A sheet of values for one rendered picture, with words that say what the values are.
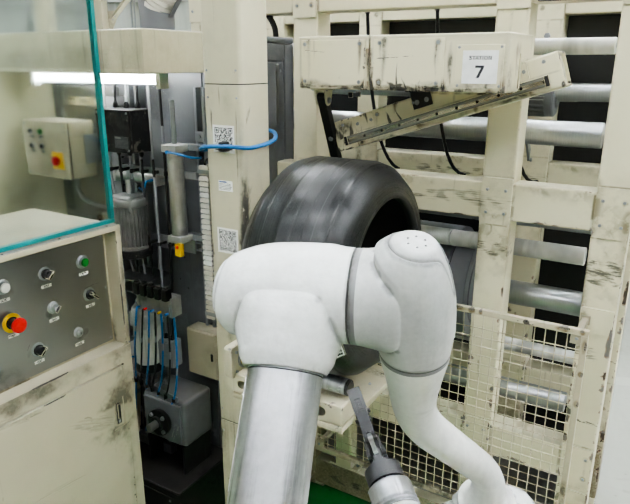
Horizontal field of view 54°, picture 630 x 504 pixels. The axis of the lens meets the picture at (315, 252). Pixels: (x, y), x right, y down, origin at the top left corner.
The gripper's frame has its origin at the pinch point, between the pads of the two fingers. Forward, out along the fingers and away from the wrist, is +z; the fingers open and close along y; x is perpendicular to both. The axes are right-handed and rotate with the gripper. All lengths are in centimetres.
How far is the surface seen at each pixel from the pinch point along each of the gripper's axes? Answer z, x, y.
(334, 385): 17.8, -4.4, 15.5
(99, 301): 62, -61, -3
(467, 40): 59, 57, -42
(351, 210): 31.9, 14.3, -26.0
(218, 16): 83, 1, -60
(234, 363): 36.7, -29.1, 15.0
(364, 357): 19.2, 5.4, 10.7
